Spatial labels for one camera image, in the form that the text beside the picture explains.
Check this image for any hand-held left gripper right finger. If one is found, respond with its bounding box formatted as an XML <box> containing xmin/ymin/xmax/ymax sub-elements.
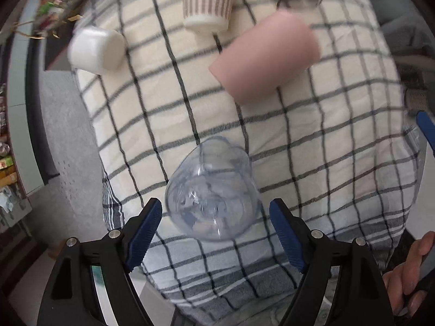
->
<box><xmin>269</xmin><ymin>198</ymin><xmax>395</xmax><ymax>326</ymax></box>

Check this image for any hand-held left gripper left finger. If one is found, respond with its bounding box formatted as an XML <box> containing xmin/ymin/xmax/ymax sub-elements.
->
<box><xmin>37</xmin><ymin>198</ymin><xmax>163</xmax><ymax>326</ymax></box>

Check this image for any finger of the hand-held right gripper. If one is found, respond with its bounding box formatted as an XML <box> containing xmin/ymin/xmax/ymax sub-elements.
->
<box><xmin>416</xmin><ymin>110</ymin><xmax>435</xmax><ymax>158</ymax></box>

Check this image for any clear plastic cup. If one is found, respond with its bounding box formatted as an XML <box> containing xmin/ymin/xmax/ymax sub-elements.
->
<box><xmin>165</xmin><ymin>136</ymin><xmax>262</xmax><ymax>242</ymax></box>

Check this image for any pink cup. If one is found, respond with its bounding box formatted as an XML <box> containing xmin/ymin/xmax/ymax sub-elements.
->
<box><xmin>208</xmin><ymin>10</ymin><xmax>321</xmax><ymax>104</ymax></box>

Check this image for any white cup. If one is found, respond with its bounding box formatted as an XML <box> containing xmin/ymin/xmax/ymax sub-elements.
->
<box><xmin>68</xmin><ymin>26</ymin><xmax>127</xmax><ymax>75</ymax></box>

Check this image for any striped paper cup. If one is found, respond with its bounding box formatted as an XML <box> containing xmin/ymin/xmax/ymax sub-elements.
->
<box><xmin>182</xmin><ymin>0</ymin><xmax>241</xmax><ymax>34</ymax></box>

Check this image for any person's right hand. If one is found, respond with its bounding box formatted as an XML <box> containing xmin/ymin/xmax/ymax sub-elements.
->
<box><xmin>382</xmin><ymin>231</ymin><xmax>435</xmax><ymax>317</ymax></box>

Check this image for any checkered cloth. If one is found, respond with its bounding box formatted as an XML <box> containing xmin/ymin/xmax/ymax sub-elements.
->
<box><xmin>71</xmin><ymin>0</ymin><xmax>424</xmax><ymax>326</ymax></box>

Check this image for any grey mat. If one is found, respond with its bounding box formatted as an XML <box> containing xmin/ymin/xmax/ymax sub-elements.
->
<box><xmin>37</xmin><ymin>70</ymin><xmax>113</xmax><ymax>245</ymax></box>

